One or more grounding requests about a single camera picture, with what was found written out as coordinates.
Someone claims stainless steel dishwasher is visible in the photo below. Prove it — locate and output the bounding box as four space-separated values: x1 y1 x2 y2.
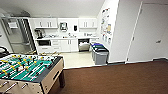
78 37 91 52

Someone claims blue lid waste bin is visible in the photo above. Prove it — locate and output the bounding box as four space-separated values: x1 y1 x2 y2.
91 42 106 50

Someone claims white two-door sink cabinet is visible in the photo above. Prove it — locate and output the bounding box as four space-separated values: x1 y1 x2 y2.
60 38 80 53

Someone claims black built-in microwave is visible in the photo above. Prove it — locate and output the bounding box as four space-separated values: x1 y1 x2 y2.
36 39 52 47

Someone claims green foosball table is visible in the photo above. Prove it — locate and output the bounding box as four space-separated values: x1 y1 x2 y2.
0 53 66 94

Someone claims white room door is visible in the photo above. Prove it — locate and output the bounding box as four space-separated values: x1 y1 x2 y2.
127 1 168 63

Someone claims steel refrigerator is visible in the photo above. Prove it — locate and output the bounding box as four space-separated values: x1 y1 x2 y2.
0 17 34 55

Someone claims white wall cabinet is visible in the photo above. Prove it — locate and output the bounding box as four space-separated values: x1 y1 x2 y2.
32 17 59 30
78 17 99 30

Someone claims large printed wall poster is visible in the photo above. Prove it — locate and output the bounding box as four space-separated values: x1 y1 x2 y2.
100 7 113 36

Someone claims wire dish drying rack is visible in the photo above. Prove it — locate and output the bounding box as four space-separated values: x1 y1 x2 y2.
34 28 45 40

